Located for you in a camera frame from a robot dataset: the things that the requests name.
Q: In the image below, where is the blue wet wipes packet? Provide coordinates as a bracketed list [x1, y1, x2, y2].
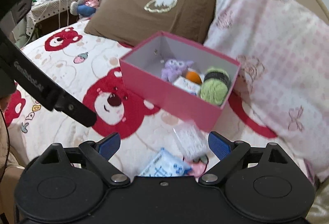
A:
[139, 148, 192, 177]

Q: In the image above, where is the brown pillow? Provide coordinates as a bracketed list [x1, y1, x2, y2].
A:
[85, 0, 216, 46]

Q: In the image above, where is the pink cardboard box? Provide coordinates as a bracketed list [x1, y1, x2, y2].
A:
[119, 32, 240, 132]

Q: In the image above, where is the clear plastic floss box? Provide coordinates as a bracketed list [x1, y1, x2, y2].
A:
[173, 122, 208, 161]

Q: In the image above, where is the black cable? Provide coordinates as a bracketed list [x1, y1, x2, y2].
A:
[0, 108, 11, 181]

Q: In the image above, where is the green yarn ball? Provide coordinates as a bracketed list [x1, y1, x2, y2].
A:
[200, 67, 231, 106]

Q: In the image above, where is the cluttered bedside table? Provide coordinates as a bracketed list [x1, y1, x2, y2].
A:
[10, 0, 78, 48]

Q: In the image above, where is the red bear print blanket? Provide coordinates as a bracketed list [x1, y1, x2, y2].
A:
[6, 21, 315, 180]

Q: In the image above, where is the small white printed packet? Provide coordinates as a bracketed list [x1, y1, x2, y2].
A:
[173, 76, 201, 96]

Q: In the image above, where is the purple plush toy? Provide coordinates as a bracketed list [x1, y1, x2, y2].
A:
[161, 59, 194, 83]

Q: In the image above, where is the orange egg-shaped sponge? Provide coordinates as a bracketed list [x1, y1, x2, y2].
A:
[185, 70, 202, 85]

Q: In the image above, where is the pink checked pillow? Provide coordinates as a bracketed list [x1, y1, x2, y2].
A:
[204, 0, 328, 181]

